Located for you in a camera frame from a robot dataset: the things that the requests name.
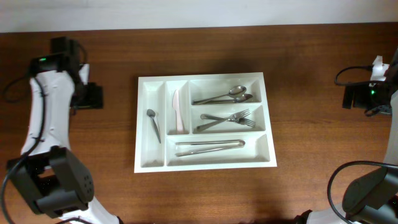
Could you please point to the metal tablespoon silver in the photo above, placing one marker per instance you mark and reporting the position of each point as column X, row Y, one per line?
column 235, row 92

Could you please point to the white plastic cutlery tray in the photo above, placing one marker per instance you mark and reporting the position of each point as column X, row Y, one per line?
column 156, row 93

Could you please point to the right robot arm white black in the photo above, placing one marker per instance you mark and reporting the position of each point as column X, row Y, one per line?
column 371, row 198

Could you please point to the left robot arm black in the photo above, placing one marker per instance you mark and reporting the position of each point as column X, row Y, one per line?
column 49, row 177

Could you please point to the pink plastic knife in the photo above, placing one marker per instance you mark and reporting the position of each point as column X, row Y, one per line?
column 176, row 107

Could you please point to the metal fork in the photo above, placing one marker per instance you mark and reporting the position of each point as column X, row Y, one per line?
column 233, row 117
column 242, row 121

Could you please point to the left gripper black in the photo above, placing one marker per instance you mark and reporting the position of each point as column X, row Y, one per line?
column 96, row 100

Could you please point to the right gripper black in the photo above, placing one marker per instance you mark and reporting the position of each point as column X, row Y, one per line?
column 359, row 101

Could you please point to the metal tablespoon dark handle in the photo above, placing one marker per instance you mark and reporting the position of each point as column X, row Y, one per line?
column 244, row 98

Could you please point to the small metal teaspoon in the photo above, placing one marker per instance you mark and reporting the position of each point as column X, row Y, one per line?
column 151, row 114

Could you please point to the metal tongs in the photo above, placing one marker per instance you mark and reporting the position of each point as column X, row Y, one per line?
column 208, row 146

